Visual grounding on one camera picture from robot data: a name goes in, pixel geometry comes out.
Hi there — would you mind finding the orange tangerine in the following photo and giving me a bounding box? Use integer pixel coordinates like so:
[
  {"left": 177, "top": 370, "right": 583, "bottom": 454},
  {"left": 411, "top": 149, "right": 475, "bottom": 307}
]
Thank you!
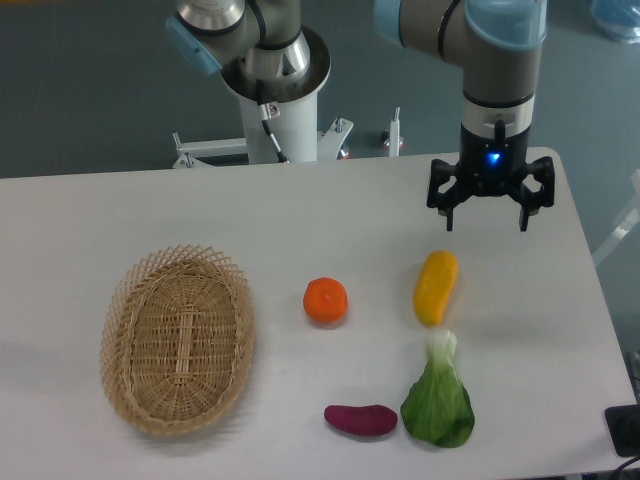
[{"left": 303, "top": 277, "right": 348, "bottom": 325}]

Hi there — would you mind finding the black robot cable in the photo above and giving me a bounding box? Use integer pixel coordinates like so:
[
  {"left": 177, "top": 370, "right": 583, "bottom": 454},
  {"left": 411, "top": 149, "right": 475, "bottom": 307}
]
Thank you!
[{"left": 254, "top": 78, "right": 290, "bottom": 165}]

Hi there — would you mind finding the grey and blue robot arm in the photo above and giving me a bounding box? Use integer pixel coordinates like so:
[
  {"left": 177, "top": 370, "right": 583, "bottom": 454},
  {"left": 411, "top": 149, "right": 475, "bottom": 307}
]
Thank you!
[{"left": 165, "top": 1, "right": 555, "bottom": 225}]

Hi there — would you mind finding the purple sweet potato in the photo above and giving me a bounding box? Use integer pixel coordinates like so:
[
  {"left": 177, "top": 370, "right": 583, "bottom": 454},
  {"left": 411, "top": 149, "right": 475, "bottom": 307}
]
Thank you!
[{"left": 324, "top": 405, "right": 398, "bottom": 437}]

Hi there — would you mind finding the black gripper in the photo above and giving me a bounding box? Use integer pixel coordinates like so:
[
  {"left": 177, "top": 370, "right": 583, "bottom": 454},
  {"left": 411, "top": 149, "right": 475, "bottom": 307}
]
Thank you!
[{"left": 426, "top": 126, "right": 555, "bottom": 232}]

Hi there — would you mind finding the black device at table edge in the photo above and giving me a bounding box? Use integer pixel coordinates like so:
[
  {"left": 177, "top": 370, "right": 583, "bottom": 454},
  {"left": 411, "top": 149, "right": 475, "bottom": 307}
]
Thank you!
[{"left": 604, "top": 404, "right": 639, "bottom": 457}]

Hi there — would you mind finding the yellow mango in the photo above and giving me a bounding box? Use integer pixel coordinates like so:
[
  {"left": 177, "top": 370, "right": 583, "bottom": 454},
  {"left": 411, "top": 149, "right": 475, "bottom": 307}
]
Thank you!
[{"left": 412, "top": 250, "right": 459, "bottom": 327}]

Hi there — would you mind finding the white frame at right edge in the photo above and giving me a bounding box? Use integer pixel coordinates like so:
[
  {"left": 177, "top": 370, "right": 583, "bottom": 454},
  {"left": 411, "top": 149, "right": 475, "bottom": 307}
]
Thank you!
[{"left": 592, "top": 169, "right": 639, "bottom": 268}]

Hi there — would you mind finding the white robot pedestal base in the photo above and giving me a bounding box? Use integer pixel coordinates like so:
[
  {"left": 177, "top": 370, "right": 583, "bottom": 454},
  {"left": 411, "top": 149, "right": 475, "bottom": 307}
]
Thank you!
[{"left": 173, "top": 27, "right": 354, "bottom": 169}]

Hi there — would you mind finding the green bok choy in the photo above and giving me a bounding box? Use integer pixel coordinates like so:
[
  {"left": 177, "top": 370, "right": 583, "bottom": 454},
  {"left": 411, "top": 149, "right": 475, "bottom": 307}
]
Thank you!
[{"left": 400, "top": 328, "right": 475, "bottom": 448}]

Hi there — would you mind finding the blue object in corner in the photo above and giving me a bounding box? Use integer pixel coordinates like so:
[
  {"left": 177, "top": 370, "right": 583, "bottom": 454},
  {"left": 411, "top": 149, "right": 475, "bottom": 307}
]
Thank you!
[{"left": 590, "top": 0, "right": 639, "bottom": 44}]

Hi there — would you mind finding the woven bamboo basket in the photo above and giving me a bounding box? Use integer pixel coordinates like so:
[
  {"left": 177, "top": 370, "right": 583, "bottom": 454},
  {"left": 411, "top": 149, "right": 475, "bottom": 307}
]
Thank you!
[{"left": 100, "top": 245, "right": 255, "bottom": 435}]

